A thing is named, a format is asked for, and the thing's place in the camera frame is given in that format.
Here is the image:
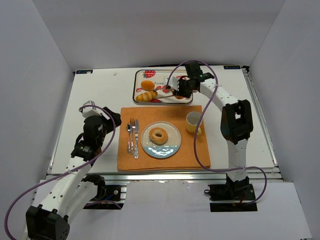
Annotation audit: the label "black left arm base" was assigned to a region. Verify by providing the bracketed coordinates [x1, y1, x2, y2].
[81, 174, 126, 210]

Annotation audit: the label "blue label sticker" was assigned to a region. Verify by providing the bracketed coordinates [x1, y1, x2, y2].
[223, 65, 241, 70]
[75, 69, 93, 75]

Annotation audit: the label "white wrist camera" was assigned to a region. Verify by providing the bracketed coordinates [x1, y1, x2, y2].
[163, 76, 180, 91]
[78, 100, 101, 119]

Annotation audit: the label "plate with leaf design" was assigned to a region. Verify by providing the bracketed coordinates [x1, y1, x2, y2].
[140, 121, 182, 159]

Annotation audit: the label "round orange bun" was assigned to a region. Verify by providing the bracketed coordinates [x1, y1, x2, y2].
[140, 80, 155, 91]

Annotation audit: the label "aluminium frame rail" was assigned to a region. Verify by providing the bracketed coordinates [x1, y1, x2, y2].
[44, 163, 283, 183]

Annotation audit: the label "brown bread slice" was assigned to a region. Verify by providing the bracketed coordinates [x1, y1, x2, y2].
[174, 95, 184, 100]

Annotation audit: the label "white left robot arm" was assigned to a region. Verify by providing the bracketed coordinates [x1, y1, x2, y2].
[25, 103, 122, 240]

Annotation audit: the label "silver table knife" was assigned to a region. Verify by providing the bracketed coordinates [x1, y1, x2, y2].
[133, 119, 139, 159]

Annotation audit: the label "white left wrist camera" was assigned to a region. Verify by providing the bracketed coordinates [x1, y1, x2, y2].
[78, 100, 101, 119]

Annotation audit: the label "blue label sticker left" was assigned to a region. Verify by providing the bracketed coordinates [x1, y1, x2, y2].
[75, 69, 93, 75]

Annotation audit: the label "orange cloth placemat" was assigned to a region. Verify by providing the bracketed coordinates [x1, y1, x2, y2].
[117, 105, 202, 171]

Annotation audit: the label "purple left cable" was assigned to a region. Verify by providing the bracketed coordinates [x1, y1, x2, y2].
[3, 104, 116, 240]

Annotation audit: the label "silver spoon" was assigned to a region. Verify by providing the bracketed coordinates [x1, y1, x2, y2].
[126, 123, 132, 153]

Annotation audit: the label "stainless steel tongs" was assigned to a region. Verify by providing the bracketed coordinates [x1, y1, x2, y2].
[152, 86, 178, 99]

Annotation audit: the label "silver fork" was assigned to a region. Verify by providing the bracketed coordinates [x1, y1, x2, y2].
[129, 118, 136, 155]

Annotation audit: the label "sugared bagel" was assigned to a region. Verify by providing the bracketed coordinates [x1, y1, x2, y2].
[149, 127, 168, 145]

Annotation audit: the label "yellow mug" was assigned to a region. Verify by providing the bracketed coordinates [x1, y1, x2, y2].
[185, 111, 202, 135]

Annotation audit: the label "purple cable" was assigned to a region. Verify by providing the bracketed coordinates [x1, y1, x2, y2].
[3, 104, 116, 240]
[165, 59, 268, 205]

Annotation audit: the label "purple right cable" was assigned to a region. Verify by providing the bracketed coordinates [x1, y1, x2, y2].
[165, 59, 268, 205]

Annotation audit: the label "striped long bread roll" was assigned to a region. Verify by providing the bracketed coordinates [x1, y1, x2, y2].
[135, 91, 158, 103]

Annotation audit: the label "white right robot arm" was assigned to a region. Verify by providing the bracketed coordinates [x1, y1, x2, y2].
[166, 60, 254, 195]

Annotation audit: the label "strawberry print serving tray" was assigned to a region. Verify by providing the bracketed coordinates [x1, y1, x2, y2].
[132, 69, 193, 105]

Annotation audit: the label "blue label sticker right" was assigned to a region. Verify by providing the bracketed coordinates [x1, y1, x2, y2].
[223, 65, 241, 70]

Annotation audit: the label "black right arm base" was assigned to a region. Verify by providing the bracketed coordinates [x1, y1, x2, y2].
[203, 184, 258, 213]

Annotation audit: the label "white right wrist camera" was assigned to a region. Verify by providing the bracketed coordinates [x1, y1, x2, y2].
[163, 76, 180, 91]

